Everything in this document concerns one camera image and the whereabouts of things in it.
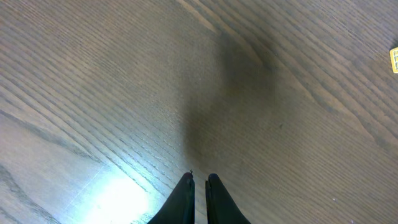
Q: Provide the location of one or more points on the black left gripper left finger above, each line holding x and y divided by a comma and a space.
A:
179, 208

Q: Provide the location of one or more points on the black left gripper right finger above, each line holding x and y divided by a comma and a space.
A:
220, 206

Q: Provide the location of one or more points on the wooden block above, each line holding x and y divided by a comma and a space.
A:
394, 59

